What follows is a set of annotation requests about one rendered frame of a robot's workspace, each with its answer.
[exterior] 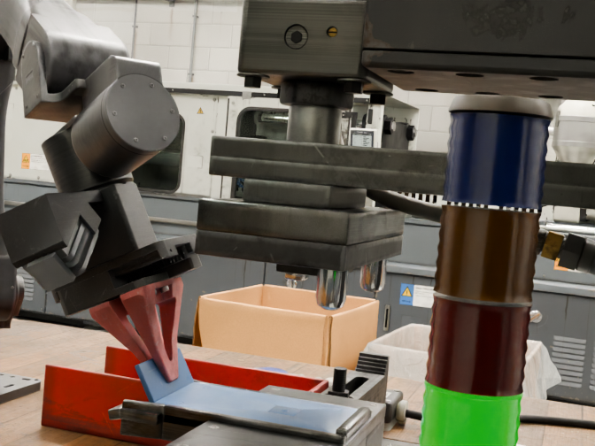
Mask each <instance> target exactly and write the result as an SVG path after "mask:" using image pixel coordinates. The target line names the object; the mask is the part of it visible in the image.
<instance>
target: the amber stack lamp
mask: <svg viewBox="0 0 595 446"><path fill-rule="evenodd" d="M441 206H442V214H441V217H440V224H441V227H440V229H439V232H438V235H439V243H438V245H437V252H438V256H437V260H436V264H437V270H436V273H435V282H436V283H435V286H434V288H433V290H434V291H435V292H437V293H440V294H444V295H448V296H456V297H460V298H466V299H473V300H480V301H488V302H499V303H530V302H532V301H533V299H532V291H533V288H534V281H533V278H534V276H535V273H536V268H535V263H536V260H537V246H538V237H537V235H538V232H539V230H540V225H539V220H540V217H541V214H542V213H536V212H528V211H512V210H503V209H493V208H483V207H473V206H462V205H450V204H441Z"/></svg>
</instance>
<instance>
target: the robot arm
mask: <svg viewBox="0 0 595 446"><path fill-rule="evenodd" d="M16 70H17V73H16ZM15 76H16V77H15ZM14 81H16V82H17V83H18V84H19V86H20V88H21V89H22V93H23V106H24V118H25V119H40V120H48V121H57V122H65V123H66V124H65V125H64V126H62V127H61V128H60V129H59V130H58V131H57V132H56V133H55V134H54V135H53V136H51V137H49V138H48V139H46V140H45V141H44V142H43V143H42V145H41V147H42V151H43V154H44V156H45V158H46V161H47V164H48V166H49V168H50V172H51V175H52V178H53V180H54V182H55V185H56V188H57V190H58V193H48V194H44V195H41V196H38V197H37V198H35V199H33V200H30V201H28V202H26V203H24V204H21V205H19V206H17V207H15V208H13V209H10V210H9V211H6V212H4V148H5V124H6V114H7V108H8V103H9V98H10V94H11V90H12V84H13V82H14ZM179 128H180V114H179V110H178V107H177V105H176V102H175V101H174V99H173V97H172V96H171V94H170V93H169V92H168V91H167V89H166V88H165V87H164V86H163V82H162V73H161V66H160V64H159V63H156V62H151V61H145V60H140V59H134V58H130V56H129V53H128V48H127V46H126V45H125V44H124V42H123V41H122V40H121V39H120V38H119V37H118V36H117V35H116V34H115V33H114V32H113V31H112V30H111V29H110V28H109V27H102V26H98V25H96V24H95V23H94V22H93V21H92V20H91V19H89V18H88V17H86V16H85V15H83V14H81V13H79V12H77V11H76V10H75V9H73V8H72V7H71V6H70V5H69V4H68V3H67V2H66V1H65V0H0V328H11V322H12V317H13V316H19V310H20V307H21V305H22V302H23V299H24V294H25V285H24V281H23V278H22V276H21V275H20V274H17V268H19V267H21V266H22V267H23V269H24V270H25V271H26V272H27V273H29V274H30V275H31V276H32V277H33V278H34V279H35V280H36V282H37V283H38V284H39V285H40V286H41V287H42V288H43V289H46V290H47V291H48V292H49V291H51V292H52V295H53V297H54V299H55V302H56V303H61V306H62V308H63V311H64V314H65V316H70V315H73V314H76V313H78V312H81V311H85V310H87V309H89V312H90V315H91V318H92V319H94V320H95V321H96V322H97V323H98V324H99V325H101V326H102V327H103V328H104V329H105V330H106V331H108V332H109V333H110V334H111V335H112V336H113V337H115V338H116V339H117V340H118V341H119V342H121V343H122V344H123V345H124V346H125V347H126V348H127V349H129V350H130V351H131V352H132V353H133V354H134V355H135V356H136V358H137V359H138V360H139V361H140V362H141V363H142V362H144V361H147V360H149V359H152V358H153V360H154V362H155V364H156V365H157V367H158V369H159V370H160V371H161V373H162V374H163V375H164V377H165V378H166V380H167V382H172V381H174V380H176V379H178V376H179V374H178V349H177V333H178V325H179V318H180V310H181V303H182V289H183V283H182V278H181V277H178V278H175V277H177V276H179V275H182V274H184V273H187V272H190V271H192V270H195V269H197V268H199V267H201V266H202V264H201V261H200V259H199V256H198V254H195V242H196V234H193V235H184V236H179V237H174V238H168V239H164V240H160V241H157V238H156V236H155V234H154V231H153V229H152V226H151V222H150V220H149V217H148V214H147V212H146V210H145V207H144V205H143V200H142V198H141V196H140V193H139V191H138V188H137V186H136V184H135V183H133V180H134V178H133V175H132V173H131V172H133V171H134V170H135V169H136V168H137V167H139V166H140V165H142V164H144V163H145V162H146V161H148V160H149V159H151V158H153V157H154V156H155V155H157V154H158V153H160V151H162V150H163V149H165V148H166V147H168V146H169V145H170V144H171V143H172V142H173V141H174V139H175V138H176V136H177V135H178V132H179ZM155 304H157V305H158V307H159V311H160V318H161V326H162V333H161V329H160V324H159V321H158V314H157V310H156V305H155ZM94 306H95V307H94ZM91 307H93V308H91ZM127 315H129V317H130V318H131V319H132V321H133V323H134V325H135V327H136V329H137V331H138V333H139V335H140V336H141V337H142V339H141V338H140V336H139V335H138V333H137V332H136V331H135V329H134V328H133V326H132V325H131V323H130V322H129V321H128V318H127ZM162 334H163V336H162ZM39 390H41V380H40V379H36V378H30V377H25V376H20V375H15V374H9V373H0V404H3V403H6V402H9V401H11V400H13V399H16V398H19V397H22V396H26V395H29V394H31V393H34V392H36V391H39Z"/></svg>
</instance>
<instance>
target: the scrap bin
mask: <svg viewBox="0 0 595 446"><path fill-rule="evenodd" d="M184 359H185V361H186V364H187V366H188V368H189V371H190V373H191V376H192V378H193V380H198V381H204V382H209V383H213V384H219V385H224V386H230V387H235V388H245V389H250V390H256V391H260V390H261V389H263V388H265V387H266V386H268V385H271V386H276V387H282V388H292V389H297V390H304V391H309V392H314V393H321V392H323V391H324V390H326V389H327V388H328V383H329V381H328V380H323V379H317V378H312V377H305V376H300V375H295V374H288V373H278V372H272V371H267V370H261V369H255V368H250V367H244V366H238V365H228V364H222V363H216V362H211V361H204V360H199V359H194V358H184ZM138 364H141V362H140V361H139V360H138V359H137V358H136V356H135V355H134V354H133V353H132V352H131V351H130V350H129V349H127V348H121V347H115V346H110V345H108V346H106V352H105V364H104V373H98V372H92V371H88V370H82V369H77V368H72V367H66V366H61V365H51V364H47V365H46V366H45V375H44V387H43V399H42V422H41V425H42V426H45V427H54V428H58V429H63V430H67V431H72V432H77V433H82V434H90V435H94V436H99V437H104V438H109V439H113V440H118V441H123V442H132V443H136V444H141V445H145V446H166V445H167V444H168V443H170V441H165V440H162V439H160V440H159V439H152V438H144V437H137V436H129V435H122V434H120V424H121V419H115V420H109V415H108V410H110V409H111V408H113V407H115V406H118V405H120V404H122V402H123V401H124V400H125V399H128V400H136V401H144V402H149V399H148V397H147V396H146V393H145V391H144V389H143V385H142V383H141V381H140V379H139V376H138V374H137V372H136V369H135V365H138Z"/></svg>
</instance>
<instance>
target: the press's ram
mask: <svg viewBox="0 0 595 446"><path fill-rule="evenodd" d="M353 101H354V95H353V94H346V93H344V85H341V84H336V83H333V82H323V81H301V80H297V81H286V82H283V83H282V85H281V93H280V104H282V105H287V106H289V107H290V109H289V119H288V130H287V140H286V141H281V140H269V139H258V138H245V137H234V136H222V135H213V136H212V141H211V152H210V163H209V174H210V175H218V176H228V177H238V178H248V179H244V183H243V198H199V200H198V211H197V231H196V242H195V254H199V255H206V256H214V257H222V258H236V259H243V260H250V261H259V262H266V263H273V264H276V271H277V272H282V273H285V279H287V280H294V281H304V280H307V278H308V275H310V276H317V282H316V293H315V298H316V303H317V304H318V305H319V306H320V307H321V308H322V309H324V310H329V311H336V310H338V309H340V308H342V307H344V303H345V301H346V295H347V285H348V275H349V273H351V272H352V271H353V268H356V267H360V266H361V268H360V277H359V282H360V286H361V287H362V288H363V289H364V290H366V291H367V292H378V291H381V290H383V288H384V285H385V281H386V272H387V263H388V258H392V257H395V256H398V255H401V253H402V243H403V235H402V234H403V233H404V224H405V215H406V214H405V213H403V212H401V211H400V210H393V209H391V208H379V207H370V206H365V205H366V195H367V189H374V190H385V191H395V192H405V193H415V194H424V195H434V196H443V195H444V188H443V185H444V181H445V176H444V170H445V168H446V166H447V164H446V158H445V157H446V155H447V153H444V152H432V151H420V150H398V149H386V148H374V147H362V146H351V145H339V140H340V130H341V120H342V111H349V110H351V109H352V107H353ZM544 174H545V183H544V186H543V192H544V196H543V198H542V201H541V204H542V205H551V206H561V207H571V208H581V209H591V210H595V164H585V163H573V162H560V161H549V160H546V168H545V172H544Z"/></svg>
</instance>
